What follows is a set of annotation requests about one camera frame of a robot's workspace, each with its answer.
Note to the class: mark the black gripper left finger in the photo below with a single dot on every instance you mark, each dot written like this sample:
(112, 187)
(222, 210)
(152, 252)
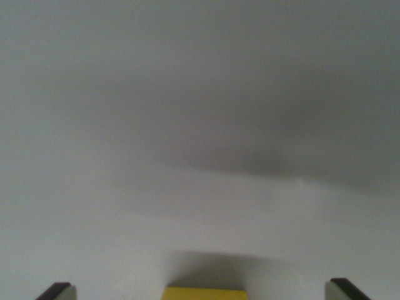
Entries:
(59, 292)

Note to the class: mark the yellow cube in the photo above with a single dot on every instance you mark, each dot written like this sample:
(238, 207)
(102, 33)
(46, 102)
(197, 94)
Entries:
(204, 294)

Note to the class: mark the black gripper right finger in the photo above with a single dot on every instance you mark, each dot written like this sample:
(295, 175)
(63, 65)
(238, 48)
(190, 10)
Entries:
(342, 292)

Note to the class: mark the white plastic bin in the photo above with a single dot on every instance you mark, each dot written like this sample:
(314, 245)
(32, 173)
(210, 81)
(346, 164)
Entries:
(200, 125)

